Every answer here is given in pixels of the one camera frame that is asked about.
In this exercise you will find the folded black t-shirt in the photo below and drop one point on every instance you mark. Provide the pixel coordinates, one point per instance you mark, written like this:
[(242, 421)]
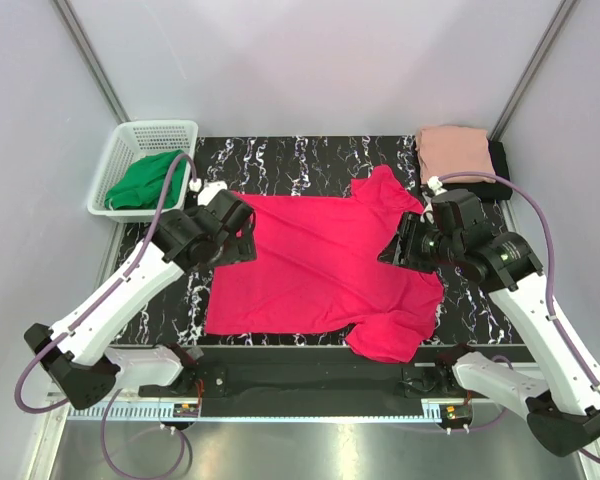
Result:
[(487, 189)]

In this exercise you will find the green t-shirt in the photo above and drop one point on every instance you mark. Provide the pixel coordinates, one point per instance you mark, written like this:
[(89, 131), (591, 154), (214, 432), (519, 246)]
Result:
[(140, 187)]

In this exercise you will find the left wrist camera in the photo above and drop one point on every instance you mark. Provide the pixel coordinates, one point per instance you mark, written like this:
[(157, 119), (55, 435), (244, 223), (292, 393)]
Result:
[(205, 191)]

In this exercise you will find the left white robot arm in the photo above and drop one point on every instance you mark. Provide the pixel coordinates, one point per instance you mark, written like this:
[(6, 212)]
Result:
[(76, 352)]

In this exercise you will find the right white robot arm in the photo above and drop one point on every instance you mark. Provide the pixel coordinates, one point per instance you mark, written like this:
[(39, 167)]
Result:
[(562, 409)]

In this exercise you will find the black marble table mat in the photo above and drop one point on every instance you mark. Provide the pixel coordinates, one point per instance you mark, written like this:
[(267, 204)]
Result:
[(311, 166)]

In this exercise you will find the folded pink t-shirt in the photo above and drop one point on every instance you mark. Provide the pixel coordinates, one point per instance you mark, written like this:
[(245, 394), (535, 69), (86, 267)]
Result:
[(443, 150)]

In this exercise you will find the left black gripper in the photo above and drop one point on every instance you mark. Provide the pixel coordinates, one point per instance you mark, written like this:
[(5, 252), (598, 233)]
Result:
[(242, 248)]

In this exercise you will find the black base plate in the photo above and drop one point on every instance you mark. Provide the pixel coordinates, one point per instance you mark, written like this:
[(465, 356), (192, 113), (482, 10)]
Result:
[(305, 382)]

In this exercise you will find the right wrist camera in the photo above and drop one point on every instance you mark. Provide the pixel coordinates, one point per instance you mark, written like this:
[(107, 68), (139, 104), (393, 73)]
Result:
[(433, 187)]

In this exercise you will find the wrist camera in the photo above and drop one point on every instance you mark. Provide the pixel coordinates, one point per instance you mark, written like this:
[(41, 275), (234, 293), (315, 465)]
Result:
[(205, 191), (433, 187)]

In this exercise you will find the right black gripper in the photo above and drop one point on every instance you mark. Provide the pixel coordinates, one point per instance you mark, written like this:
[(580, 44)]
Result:
[(410, 227)]

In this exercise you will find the red t-shirt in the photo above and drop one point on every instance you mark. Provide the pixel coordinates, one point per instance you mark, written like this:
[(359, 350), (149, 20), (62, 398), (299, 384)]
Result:
[(317, 271)]

